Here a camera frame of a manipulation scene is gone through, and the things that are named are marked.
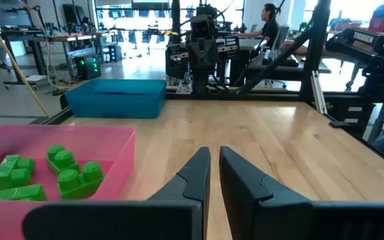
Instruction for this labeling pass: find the yellow hanging cable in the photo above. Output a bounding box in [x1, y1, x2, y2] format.
[0, 0, 51, 118]

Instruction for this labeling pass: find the black control box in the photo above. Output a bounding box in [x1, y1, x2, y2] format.
[325, 95, 377, 136]

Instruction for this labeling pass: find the silver aluminium profile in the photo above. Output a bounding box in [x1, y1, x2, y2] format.
[310, 69, 329, 115]

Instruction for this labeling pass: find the blue plastic bin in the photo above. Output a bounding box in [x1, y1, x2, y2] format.
[65, 79, 167, 119]

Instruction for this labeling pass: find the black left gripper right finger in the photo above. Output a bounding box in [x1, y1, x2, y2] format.
[219, 146, 384, 240]

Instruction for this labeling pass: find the black computer tower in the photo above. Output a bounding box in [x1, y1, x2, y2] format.
[107, 44, 123, 63]

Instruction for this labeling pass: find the black computer keyboard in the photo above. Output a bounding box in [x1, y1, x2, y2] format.
[261, 49, 300, 67]

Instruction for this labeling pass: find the grey office chair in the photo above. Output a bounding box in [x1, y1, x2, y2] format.
[271, 25, 291, 51]

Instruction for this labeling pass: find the person's forearm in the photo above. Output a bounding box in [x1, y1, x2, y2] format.
[280, 39, 326, 56]

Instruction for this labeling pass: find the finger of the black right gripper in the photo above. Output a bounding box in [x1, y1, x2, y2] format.
[188, 39, 203, 71]
[203, 39, 219, 71]

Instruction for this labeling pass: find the computer tower with green lights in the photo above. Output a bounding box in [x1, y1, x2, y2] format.
[74, 55, 102, 81]

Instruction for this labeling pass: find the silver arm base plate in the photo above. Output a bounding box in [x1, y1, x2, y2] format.
[175, 79, 193, 95]

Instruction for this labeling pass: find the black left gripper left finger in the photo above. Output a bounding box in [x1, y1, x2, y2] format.
[21, 146, 212, 240]

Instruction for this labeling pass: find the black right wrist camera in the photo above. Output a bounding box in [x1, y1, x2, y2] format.
[189, 13, 215, 41]

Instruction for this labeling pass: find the low white cart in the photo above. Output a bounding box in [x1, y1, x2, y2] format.
[3, 73, 49, 91]

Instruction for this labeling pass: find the brown top work table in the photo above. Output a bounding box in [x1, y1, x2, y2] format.
[0, 29, 96, 84]

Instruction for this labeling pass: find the green toy brick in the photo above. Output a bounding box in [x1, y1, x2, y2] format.
[0, 183, 48, 202]
[57, 161, 105, 200]
[0, 153, 36, 191]
[46, 144, 81, 176]

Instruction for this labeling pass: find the pink plastic bin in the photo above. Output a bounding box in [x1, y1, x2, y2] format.
[0, 125, 136, 240]

